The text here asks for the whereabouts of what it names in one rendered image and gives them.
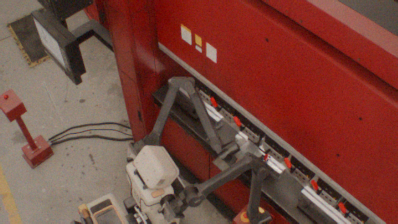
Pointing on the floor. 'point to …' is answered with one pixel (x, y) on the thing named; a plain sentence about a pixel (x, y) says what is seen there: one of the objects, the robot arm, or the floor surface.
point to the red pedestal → (38, 154)
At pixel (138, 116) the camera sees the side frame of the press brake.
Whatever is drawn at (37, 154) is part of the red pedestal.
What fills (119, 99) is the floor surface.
